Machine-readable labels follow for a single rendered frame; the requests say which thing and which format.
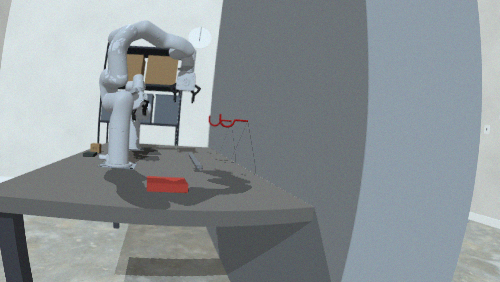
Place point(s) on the small brown cardboard box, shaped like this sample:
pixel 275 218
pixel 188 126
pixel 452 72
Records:
pixel 95 147

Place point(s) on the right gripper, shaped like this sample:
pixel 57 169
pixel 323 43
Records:
pixel 186 83

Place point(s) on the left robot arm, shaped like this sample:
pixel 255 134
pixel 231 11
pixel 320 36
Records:
pixel 138 85

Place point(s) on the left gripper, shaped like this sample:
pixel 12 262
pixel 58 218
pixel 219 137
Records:
pixel 138 104

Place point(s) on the red rectangular block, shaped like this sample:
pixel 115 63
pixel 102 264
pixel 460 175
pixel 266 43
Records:
pixel 167 184

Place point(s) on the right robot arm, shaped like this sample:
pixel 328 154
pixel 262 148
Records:
pixel 120 103

